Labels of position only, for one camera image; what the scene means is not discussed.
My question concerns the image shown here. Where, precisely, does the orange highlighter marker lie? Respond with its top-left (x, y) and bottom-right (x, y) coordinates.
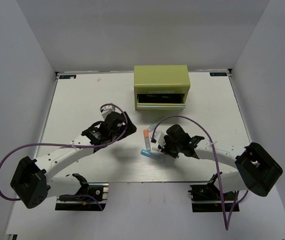
top-left (143, 129), bottom-right (151, 152)

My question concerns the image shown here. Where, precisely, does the green highlighter marker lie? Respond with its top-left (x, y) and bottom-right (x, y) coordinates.
top-left (146, 119), bottom-right (162, 133)

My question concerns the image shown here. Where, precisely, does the blue highlighter marker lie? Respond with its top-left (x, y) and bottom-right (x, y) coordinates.
top-left (140, 149), bottom-right (164, 161)

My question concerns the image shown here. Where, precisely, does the red gel pen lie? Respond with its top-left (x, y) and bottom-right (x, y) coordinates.
top-left (146, 94), bottom-right (170, 99)

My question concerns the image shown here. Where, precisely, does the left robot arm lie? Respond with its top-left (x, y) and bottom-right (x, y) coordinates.
top-left (10, 111), bottom-right (137, 209)

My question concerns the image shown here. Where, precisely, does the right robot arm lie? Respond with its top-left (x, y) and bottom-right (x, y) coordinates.
top-left (154, 124), bottom-right (283, 200)

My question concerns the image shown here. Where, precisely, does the green metal tool chest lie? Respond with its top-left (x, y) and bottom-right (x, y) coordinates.
top-left (133, 65), bottom-right (191, 106)

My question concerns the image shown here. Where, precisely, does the left blue table label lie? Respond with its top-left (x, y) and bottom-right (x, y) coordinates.
top-left (59, 74), bottom-right (77, 80)

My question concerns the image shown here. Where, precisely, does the blue table label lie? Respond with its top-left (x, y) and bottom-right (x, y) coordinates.
top-left (209, 72), bottom-right (228, 77)
top-left (59, 74), bottom-right (77, 80)

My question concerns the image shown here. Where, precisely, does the right blue table label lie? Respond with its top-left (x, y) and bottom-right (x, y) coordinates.
top-left (209, 72), bottom-right (228, 77)

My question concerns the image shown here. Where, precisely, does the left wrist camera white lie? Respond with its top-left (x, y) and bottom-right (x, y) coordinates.
top-left (99, 103), bottom-right (116, 120)

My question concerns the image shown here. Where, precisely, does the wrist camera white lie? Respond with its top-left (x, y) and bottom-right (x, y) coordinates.
top-left (99, 103), bottom-right (116, 120)
top-left (151, 130), bottom-right (166, 153)

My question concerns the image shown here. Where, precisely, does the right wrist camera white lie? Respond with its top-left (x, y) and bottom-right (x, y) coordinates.
top-left (151, 130), bottom-right (166, 153)

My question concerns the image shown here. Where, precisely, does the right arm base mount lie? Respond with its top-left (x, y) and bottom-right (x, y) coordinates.
top-left (188, 184), bottom-right (238, 213)

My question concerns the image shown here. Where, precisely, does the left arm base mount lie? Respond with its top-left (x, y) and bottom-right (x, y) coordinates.
top-left (55, 183), bottom-right (109, 212)

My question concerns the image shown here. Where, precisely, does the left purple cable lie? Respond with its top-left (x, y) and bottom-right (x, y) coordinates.
top-left (0, 102), bottom-right (130, 210)

